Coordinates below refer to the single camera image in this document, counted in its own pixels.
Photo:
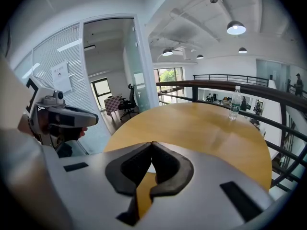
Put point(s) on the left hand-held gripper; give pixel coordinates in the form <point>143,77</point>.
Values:
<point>32,92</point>

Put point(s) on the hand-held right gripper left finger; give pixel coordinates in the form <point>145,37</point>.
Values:
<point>115,174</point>

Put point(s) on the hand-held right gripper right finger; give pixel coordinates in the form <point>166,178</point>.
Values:
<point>177,174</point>

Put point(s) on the person's left forearm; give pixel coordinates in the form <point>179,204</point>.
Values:
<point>24,124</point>

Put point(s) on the person's left hand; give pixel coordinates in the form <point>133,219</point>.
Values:
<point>76,133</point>

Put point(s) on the checkered armchair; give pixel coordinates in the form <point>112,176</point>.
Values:
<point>112,104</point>

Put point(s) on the round yellow wooden table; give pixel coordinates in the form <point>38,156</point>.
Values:
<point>192,128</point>

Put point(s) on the white paper notice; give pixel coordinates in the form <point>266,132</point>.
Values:
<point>61,77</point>

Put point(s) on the black office chair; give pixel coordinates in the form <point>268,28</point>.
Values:
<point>130,102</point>

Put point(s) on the clear plastic water bottle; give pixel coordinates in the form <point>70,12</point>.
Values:
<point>235,104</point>

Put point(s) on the medium black pendant lamp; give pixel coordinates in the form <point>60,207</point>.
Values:
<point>167,52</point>

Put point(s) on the thin black metal railing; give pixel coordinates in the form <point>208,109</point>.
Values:
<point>230,77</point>

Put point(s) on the small black pendant lamp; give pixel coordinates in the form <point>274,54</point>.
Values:
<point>242,50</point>
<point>199,56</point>

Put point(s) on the dark metal railing wooden top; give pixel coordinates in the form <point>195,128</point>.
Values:
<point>263,90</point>

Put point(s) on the large black pendant lamp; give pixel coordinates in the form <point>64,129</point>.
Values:
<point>236,27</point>

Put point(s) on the ceiling track spotlight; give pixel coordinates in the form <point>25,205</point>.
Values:
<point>214,0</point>

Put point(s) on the small grey gripper camera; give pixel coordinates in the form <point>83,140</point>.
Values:
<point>56,97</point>

